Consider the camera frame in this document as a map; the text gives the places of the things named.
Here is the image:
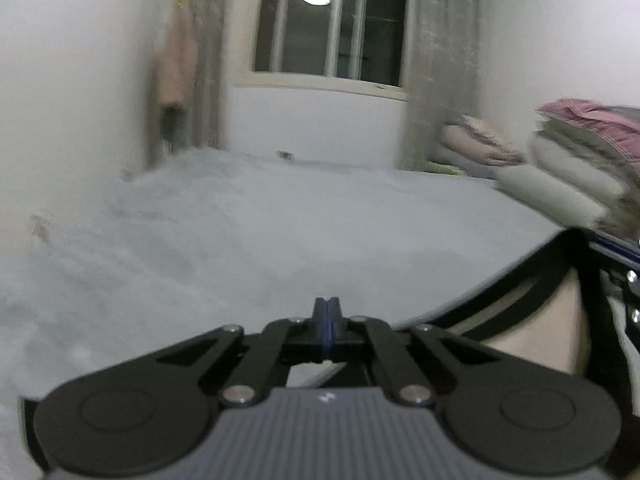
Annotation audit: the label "grey star-patterned curtain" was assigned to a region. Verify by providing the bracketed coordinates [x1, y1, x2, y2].
[187, 0, 227, 151]
[400, 0, 483, 171]

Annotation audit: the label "grey folded blanket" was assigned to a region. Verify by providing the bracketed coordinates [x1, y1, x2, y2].
[432, 145, 501, 181]

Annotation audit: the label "grey hanging garment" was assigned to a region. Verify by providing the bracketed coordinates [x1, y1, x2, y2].
[160, 105, 184, 156]

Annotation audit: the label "beige sweatshirt with black sleeves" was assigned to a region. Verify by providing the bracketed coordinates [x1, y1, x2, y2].
[287, 227, 611, 390]

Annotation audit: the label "window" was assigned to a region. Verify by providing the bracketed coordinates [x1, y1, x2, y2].
[245, 0, 416, 101]

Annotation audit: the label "pink hanging garment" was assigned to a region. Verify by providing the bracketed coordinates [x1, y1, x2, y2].
[154, 5, 198, 108]

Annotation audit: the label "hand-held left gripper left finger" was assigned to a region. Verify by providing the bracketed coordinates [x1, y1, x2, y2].
[155, 298, 328, 406]

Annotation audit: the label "pink folded blanket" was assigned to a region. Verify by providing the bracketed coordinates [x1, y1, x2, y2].
[442, 122, 526, 167]

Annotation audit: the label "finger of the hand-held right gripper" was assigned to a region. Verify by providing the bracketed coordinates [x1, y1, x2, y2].
[589, 240, 640, 356]

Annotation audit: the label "grey folded quilts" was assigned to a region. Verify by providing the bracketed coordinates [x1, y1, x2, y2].
[495, 120, 640, 241]

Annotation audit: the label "grey bed blanket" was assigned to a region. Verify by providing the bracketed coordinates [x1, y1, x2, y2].
[0, 147, 596, 480]

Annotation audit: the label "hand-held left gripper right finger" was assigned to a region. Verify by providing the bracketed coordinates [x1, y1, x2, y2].
[328, 298, 501, 406]

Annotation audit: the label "pink folded quilt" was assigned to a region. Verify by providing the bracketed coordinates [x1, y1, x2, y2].
[535, 99, 640, 166]

